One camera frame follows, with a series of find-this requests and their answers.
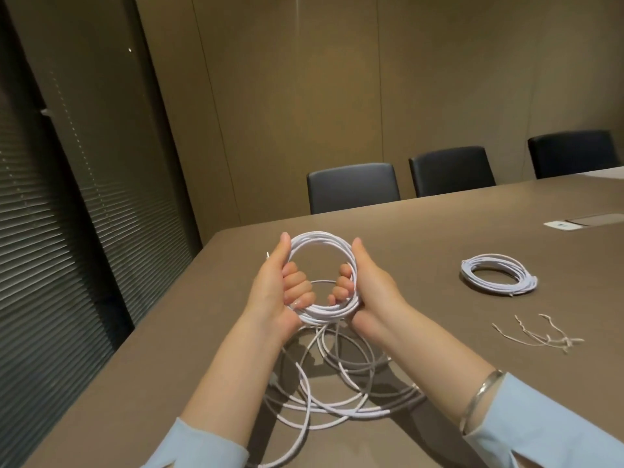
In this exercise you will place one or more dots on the person's right hand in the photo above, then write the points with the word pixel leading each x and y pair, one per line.
pixel 380 302

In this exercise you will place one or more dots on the person's left hand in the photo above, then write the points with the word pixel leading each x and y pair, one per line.
pixel 268 297

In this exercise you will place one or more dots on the person's left forearm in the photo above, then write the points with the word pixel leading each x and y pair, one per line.
pixel 229 380

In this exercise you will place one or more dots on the person's right forearm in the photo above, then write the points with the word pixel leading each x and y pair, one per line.
pixel 439 365

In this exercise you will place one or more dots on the dark meeting chair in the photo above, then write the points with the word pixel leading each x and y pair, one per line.
pixel 451 170
pixel 353 187
pixel 573 153

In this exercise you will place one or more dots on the bunch of white twist ties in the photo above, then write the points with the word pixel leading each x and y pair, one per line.
pixel 553 342

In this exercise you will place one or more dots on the white table socket panel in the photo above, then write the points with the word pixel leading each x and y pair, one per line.
pixel 560 226

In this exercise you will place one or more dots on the glass partition with grey blinds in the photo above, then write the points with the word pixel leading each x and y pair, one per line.
pixel 73 214

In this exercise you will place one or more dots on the pale beige table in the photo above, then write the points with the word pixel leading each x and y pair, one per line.
pixel 609 172

